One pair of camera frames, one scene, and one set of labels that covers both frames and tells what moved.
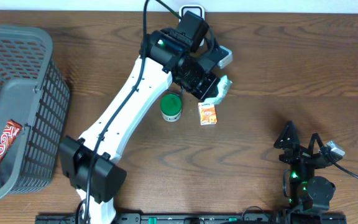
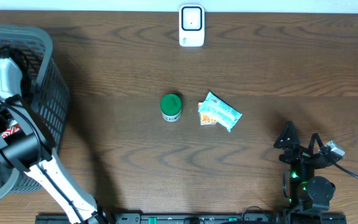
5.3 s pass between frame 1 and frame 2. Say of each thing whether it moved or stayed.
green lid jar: stayed
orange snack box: stayed
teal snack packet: moved
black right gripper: stayed
